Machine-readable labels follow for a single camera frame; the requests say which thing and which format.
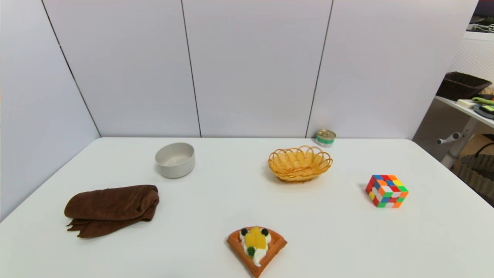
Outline triangle waffle bread with fruit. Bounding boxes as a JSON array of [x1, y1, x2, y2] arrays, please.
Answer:
[[227, 226, 288, 278]]

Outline thin black hanging cable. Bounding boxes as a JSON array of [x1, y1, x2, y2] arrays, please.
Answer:
[[474, 142, 494, 157]]

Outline grey device with green top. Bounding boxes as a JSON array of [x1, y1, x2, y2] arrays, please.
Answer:
[[474, 105, 494, 120]]

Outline white desk leg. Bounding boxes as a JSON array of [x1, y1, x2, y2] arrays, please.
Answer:
[[442, 117, 481, 169]]

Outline multicolour puzzle cube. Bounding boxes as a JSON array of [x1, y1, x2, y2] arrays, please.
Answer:
[[365, 175, 409, 209]]

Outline grey round bowl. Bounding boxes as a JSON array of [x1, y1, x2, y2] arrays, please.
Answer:
[[155, 142, 196, 179]]

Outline brown folded cloth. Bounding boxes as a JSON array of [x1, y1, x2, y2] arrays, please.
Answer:
[[64, 185, 160, 239]]

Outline dark wicker floor basket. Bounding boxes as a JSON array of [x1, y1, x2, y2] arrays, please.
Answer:
[[453, 154, 494, 206]]

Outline white side desk top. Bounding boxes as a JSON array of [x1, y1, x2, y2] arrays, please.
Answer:
[[434, 95, 494, 129]]

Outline dark woven storage basket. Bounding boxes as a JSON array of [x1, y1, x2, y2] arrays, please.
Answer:
[[436, 71, 493, 101]]

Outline white desk crank handle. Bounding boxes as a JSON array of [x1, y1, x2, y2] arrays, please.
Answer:
[[437, 132, 464, 145]]

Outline yellow wicker basket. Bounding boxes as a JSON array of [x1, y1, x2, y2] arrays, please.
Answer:
[[268, 145, 333, 183]]

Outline small green-label tin can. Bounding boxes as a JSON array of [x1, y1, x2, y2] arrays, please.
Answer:
[[315, 129, 337, 148]]

